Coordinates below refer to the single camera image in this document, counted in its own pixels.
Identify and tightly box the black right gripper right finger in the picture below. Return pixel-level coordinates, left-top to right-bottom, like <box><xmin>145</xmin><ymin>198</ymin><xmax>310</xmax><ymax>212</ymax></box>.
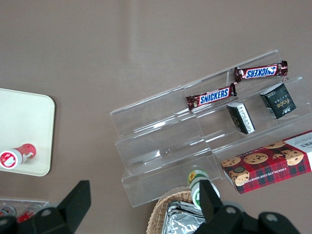
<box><xmin>198</xmin><ymin>180</ymin><xmax>223</xmax><ymax>224</ymax></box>

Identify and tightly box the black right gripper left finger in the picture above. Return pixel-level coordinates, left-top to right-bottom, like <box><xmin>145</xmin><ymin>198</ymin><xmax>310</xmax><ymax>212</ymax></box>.
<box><xmin>57</xmin><ymin>180</ymin><xmax>92</xmax><ymax>234</ymax></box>

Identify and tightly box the foil wrapped sandwich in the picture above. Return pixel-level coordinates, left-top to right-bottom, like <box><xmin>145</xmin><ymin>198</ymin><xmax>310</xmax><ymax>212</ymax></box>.
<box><xmin>161</xmin><ymin>200</ymin><xmax>208</xmax><ymax>234</ymax></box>

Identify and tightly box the woven wicker basket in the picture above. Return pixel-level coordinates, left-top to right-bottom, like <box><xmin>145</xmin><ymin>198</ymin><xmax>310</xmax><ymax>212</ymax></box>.
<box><xmin>146</xmin><ymin>186</ymin><xmax>203</xmax><ymax>234</ymax></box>

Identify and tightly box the cream rectangular tray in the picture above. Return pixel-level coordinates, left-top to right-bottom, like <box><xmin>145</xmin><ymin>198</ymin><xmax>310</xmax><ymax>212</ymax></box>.
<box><xmin>0</xmin><ymin>88</ymin><xmax>56</xmax><ymax>177</ymax></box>

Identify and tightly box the green bottle with flower cap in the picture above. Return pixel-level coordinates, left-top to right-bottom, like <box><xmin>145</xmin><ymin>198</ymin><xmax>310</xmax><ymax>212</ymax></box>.
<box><xmin>187</xmin><ymin>170</ymin><xmax>221</xmax><ymax>210</ymax></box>

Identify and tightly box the small red labelled bottle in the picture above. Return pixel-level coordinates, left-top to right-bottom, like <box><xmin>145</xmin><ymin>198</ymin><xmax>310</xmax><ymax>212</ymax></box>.
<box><xmin>16</xmin><ymin>203</ymin><xmax>42</xmax><ymax>223</ymax></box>

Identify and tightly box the clear acrylic storage box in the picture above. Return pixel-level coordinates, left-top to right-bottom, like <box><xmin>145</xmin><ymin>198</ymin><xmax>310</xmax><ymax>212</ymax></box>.
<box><xmin>0</xmin><ymin>197</ymin><xmax>50</xmax><ymax>221</ymax></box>

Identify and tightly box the red tartan cookie box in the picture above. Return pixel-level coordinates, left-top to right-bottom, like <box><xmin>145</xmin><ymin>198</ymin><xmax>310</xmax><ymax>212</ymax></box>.
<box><xmin>221</xmin><ymin>130</ymin><xmax>312</xmax><ymax>195</ymax></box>

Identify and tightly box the small bottle with white lid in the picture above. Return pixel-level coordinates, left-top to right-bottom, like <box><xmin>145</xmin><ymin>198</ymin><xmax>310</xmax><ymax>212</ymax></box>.
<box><xmin>0</xmin><ymin>205</ymin><xmax>17</xmax><ymax>218</ymax></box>

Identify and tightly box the clear acrylic stepped shelf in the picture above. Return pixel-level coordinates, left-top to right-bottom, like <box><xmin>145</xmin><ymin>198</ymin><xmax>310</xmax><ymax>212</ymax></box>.
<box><xmin>110</xmin><ymin>84</ymin><xmax>219</xmax><ymax>208</ymax></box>
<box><xmin>182</xmin><ymin>49</ymin><xmax>312</xmax><ymax>181</ymax></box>

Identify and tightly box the red bottle with white cap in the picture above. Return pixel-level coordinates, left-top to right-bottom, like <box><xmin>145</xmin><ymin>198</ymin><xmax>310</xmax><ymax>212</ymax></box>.
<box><xmin>0</xmin><ymin>143</ymin><xmax>38</xmax><ymax>170</ymax></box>

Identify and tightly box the small black and white box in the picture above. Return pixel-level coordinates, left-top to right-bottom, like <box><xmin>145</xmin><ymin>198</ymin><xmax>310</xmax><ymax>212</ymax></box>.
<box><xmin>226</xmin><ymin>102</ymin><xmax>256</xmax><ymax>135</ymax></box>

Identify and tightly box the Snickers chocolate bar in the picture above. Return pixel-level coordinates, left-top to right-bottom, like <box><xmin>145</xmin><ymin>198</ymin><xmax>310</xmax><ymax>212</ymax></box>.
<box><xmin>186</xmin><ymin>83</ymin><xmax>237</xmax><ymax>110</ymax></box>
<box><xmin>234</xmin><ymin>60</ymin><xmax>289</xmax><ymax>84</ymax></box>

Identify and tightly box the black Face carton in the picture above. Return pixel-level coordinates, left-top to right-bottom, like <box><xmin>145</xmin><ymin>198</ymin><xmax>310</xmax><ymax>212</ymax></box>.
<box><xmin>260</xmin><ymin>82</ymin><xmax>297</xmax><ymax>119</ymax></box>

